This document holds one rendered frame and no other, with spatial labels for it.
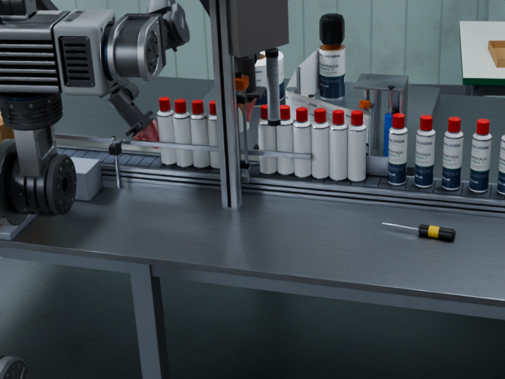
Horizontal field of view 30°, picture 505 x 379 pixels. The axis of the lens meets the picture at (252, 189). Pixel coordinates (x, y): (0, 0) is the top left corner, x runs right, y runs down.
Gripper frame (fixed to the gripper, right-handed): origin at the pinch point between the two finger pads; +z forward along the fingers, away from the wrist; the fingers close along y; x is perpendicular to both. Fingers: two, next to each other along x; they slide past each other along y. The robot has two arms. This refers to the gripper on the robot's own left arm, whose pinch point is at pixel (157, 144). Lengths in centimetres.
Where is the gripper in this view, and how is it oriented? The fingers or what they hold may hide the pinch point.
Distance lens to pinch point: 285.0
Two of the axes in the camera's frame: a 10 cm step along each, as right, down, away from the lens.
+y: 2.8, -4.6, 8.4
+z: 6.3, 7.5, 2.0
